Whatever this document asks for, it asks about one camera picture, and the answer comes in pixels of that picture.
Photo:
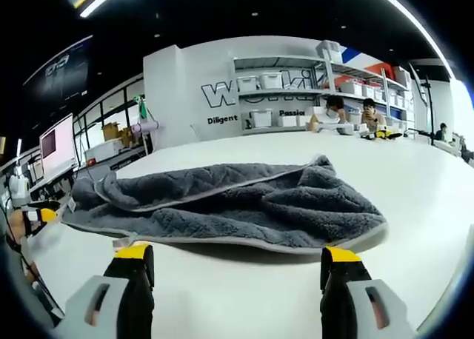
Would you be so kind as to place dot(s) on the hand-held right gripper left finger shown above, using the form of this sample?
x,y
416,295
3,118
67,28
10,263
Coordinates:
x,y
137,298

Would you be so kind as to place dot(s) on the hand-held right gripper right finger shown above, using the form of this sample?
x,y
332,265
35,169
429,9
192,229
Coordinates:
x,y
340,298

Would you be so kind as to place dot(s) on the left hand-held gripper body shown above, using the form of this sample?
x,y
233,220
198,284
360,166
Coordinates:
x,y
19,187

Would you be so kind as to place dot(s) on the grey fluffy towel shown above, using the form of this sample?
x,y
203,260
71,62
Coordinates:
x,y
229,213

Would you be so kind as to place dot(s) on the person's left hand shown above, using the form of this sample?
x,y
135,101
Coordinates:
x,y
16,228

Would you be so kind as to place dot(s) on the large monitor screen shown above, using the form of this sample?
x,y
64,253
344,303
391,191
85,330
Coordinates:
x,y
59,143

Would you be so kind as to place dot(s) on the black front counter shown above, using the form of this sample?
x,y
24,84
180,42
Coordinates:
x,y
126,160

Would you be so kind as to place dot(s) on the brown cardboard boxes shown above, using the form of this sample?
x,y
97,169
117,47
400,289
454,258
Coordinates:
x,y
115,131

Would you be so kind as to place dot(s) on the white table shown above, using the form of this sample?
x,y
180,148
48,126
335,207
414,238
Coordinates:
x,y
407,205

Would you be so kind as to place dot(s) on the dark hanging display screen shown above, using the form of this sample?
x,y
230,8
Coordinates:
x,y
59,69

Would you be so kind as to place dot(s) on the purple roll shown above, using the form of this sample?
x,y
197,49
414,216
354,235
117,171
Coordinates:
x,y
146,127

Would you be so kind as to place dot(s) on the green hanging item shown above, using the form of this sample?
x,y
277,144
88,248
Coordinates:
x,y
143,109

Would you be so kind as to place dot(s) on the straight ceiling light strip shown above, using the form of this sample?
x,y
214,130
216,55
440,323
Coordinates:
x,y
103,0

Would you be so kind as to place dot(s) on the black tripod stand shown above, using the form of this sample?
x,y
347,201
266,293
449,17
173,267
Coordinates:
x,y
429,109

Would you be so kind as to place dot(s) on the grey metal shelving rack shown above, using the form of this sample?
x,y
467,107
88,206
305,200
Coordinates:
x,y
237,94
385,80

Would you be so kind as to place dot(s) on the metal shelf with white bins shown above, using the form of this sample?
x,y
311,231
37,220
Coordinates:
x,y
270,80

